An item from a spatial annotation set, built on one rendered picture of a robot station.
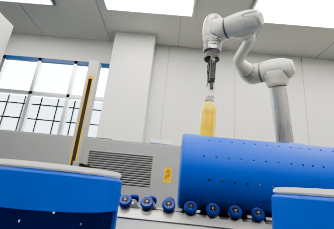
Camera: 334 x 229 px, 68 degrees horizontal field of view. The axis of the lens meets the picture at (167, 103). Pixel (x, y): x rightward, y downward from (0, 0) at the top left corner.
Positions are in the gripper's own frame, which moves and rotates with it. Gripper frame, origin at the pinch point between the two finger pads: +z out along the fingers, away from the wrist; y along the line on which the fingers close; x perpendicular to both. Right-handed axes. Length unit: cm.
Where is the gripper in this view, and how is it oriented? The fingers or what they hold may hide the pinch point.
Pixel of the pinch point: (210, 92)
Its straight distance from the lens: 116.5
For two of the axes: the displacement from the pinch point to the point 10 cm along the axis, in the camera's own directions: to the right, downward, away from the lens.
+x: 10.0, 0.8, -0.5
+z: -0.9, 9.4, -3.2
